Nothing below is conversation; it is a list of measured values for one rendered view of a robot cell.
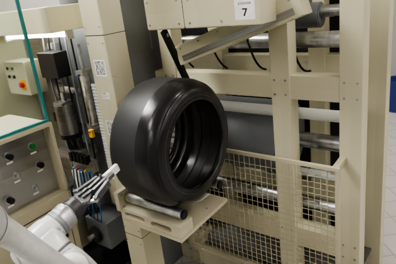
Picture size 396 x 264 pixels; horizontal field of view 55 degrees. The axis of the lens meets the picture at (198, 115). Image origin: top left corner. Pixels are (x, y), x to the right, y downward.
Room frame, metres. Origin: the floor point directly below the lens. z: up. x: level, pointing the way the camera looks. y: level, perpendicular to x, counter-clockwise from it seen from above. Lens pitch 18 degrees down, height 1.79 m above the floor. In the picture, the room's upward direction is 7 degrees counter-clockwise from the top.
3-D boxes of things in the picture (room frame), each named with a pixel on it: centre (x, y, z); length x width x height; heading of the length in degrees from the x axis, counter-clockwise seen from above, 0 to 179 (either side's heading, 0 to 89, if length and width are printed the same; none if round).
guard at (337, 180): (1.74, -0.23, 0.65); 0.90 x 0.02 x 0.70; 52
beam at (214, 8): (1.78, -0.12, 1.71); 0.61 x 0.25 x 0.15; 52
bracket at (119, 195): (1.73, 0.30, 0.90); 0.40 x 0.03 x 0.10; 142
